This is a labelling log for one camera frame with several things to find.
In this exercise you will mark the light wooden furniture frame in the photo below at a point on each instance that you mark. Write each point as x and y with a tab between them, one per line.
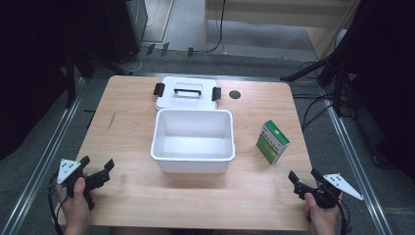
277	19

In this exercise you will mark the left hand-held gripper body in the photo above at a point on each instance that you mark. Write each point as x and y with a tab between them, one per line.
68	169

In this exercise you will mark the white plastic storage box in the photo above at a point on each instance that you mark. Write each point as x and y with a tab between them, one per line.
192	143

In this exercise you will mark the person's right hand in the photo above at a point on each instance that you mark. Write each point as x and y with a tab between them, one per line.
323	217

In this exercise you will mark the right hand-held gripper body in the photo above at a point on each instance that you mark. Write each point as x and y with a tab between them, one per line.
326	196

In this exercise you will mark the dark cabinet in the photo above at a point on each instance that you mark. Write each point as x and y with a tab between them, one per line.
125	29

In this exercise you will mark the black metal stand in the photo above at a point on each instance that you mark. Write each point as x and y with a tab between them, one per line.
70	81

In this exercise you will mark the metal floor rail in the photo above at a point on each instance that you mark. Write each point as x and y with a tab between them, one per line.
355	163
42	163

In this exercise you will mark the person's left hand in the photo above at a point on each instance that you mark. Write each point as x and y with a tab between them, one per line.
76	209

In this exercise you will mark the dark round table grommet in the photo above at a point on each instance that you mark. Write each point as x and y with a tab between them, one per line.
235	94

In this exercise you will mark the dark curtain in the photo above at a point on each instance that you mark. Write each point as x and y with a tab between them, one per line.
388	81
36	65

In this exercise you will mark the black tripod stand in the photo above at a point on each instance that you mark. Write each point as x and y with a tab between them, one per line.
337	75

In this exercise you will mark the green and white carton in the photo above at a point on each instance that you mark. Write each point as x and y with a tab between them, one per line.
272	142

